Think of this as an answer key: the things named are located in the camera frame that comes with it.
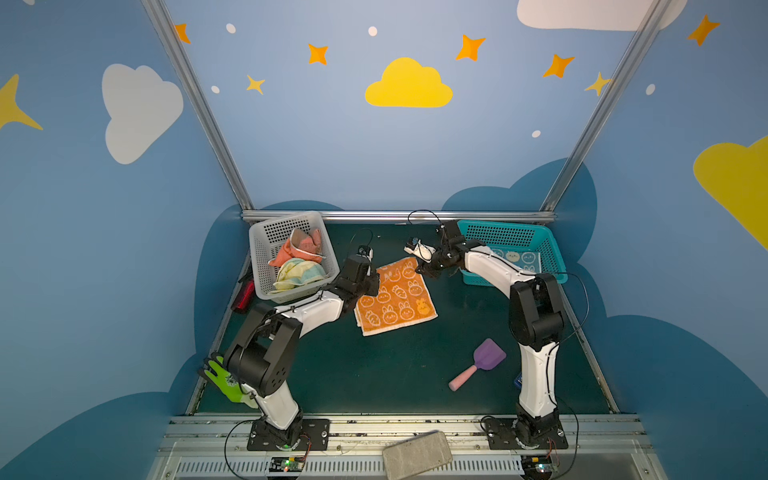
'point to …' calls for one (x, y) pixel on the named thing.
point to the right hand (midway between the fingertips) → (423, 260)
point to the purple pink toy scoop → (486, 356)
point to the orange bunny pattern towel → (403, 299)
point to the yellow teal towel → (297, 272)
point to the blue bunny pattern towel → (528, 260)
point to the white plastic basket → (267, 239)
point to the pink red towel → (301, 245)
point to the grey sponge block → (416, 455)
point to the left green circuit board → (287, 464)
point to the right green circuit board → (537, 466)
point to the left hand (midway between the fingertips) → (377, 274)
